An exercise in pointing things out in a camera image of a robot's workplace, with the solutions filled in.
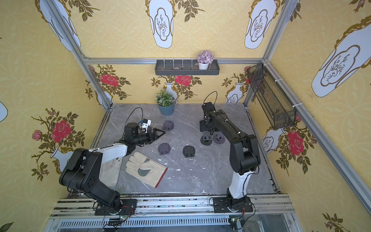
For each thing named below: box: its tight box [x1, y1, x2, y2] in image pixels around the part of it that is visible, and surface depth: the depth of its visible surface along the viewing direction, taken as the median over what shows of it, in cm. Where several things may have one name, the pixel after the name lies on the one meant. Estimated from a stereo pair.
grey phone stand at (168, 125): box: [162, 120, 175, 131], surface depth 109 cm
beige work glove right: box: [125, 151, 168, 189], surface depth 87 cm
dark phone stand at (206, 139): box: [200, 130, 213, 146], surface depth 99 cm
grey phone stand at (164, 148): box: [157, 143, 172, 156], surface depth 97 cm
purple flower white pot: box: [197, 50, 215, 71], surface depth 85 cm
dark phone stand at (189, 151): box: [182, 145, 196, 158], surface depth 95 cm
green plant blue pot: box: [154, 89, 175, 116], surface depth 109 cm
